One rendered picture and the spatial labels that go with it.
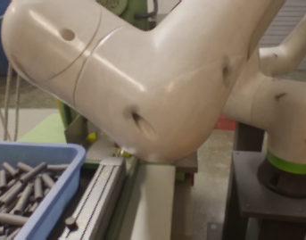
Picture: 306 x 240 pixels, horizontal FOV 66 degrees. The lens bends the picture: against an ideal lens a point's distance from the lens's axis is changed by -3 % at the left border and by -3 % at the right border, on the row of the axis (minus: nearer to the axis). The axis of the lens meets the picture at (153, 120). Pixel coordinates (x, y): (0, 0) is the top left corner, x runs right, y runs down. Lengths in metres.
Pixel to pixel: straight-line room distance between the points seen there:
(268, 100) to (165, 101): 0.43
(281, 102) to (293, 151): 0.11
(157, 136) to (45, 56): 0.12
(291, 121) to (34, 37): 0.50
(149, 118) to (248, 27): 0.12
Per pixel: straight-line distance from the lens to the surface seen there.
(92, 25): 0.22
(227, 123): 3.00
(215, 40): 0.21
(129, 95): 0.18
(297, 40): 1.17
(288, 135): 0.59
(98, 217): 0.37
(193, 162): 0.58
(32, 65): 0.24
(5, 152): 0.69
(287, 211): 0.62
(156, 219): 0.44
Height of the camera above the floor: 1.32
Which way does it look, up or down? 24 degrees down
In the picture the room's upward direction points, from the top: 2 degrees counter-clockwise
